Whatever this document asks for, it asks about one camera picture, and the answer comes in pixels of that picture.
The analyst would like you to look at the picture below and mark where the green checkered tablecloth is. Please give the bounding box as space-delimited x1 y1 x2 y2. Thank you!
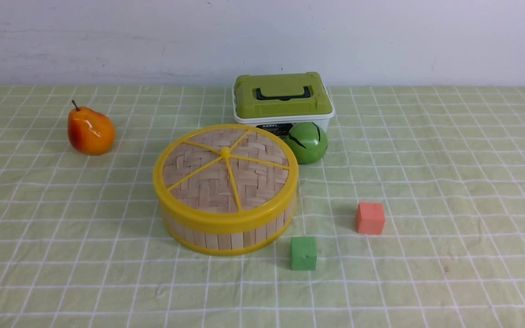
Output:
0 86 525 328

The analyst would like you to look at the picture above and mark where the bamboo steamer base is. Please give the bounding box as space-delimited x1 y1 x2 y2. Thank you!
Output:
159 196 298 256

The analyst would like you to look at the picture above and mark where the yellow bamboo steamer lid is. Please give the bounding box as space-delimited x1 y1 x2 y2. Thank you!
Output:
153 124 299 234

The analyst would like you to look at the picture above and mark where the red foam cube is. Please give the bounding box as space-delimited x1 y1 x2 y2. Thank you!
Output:
355 202 386 235

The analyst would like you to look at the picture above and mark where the green foam cube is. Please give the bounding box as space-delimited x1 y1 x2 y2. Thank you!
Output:
290 236 317 271

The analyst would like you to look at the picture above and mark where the orange pear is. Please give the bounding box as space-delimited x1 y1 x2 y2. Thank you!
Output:
67 100 115 156

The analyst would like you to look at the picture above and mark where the green lidded storage box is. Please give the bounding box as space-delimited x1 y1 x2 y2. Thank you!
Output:
232 72 335 137

